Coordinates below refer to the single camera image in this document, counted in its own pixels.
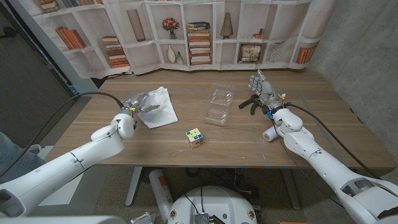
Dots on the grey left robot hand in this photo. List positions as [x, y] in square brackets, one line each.
[136, 102]

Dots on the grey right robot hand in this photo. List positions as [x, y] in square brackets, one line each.
[267, 91]

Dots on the white napkin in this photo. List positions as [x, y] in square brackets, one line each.
[164, 115]

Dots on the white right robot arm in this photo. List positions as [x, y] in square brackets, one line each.
[326, 168]

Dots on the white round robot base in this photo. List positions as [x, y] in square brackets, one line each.
[217, 202]

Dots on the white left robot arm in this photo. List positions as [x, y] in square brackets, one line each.
[77, 161]

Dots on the black hand grip tool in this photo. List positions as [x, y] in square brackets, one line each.
[252, 104]

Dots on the clear plastic clamshell container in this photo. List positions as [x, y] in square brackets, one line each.
[217, 115]

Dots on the colorful puzzle cube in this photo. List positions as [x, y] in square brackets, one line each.
[194, 138]

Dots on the white wrapped paper roll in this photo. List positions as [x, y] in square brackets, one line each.
[269, 134]

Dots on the printed bookshelf backdrop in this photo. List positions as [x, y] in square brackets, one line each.
[149, 56]

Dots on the grey table leg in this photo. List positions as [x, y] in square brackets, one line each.
[291, 189]
[133, 186]

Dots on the white roll with orange label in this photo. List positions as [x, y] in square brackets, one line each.
[161, 193]

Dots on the dark grey door panel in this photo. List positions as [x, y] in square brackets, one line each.
[31, 77]

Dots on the grey metal finned part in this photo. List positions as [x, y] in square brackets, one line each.
[143, 219]

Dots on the metal finned module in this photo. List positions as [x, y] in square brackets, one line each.
[201, 218]

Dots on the person's blue jeans leg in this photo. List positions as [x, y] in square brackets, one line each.
[12, 158]

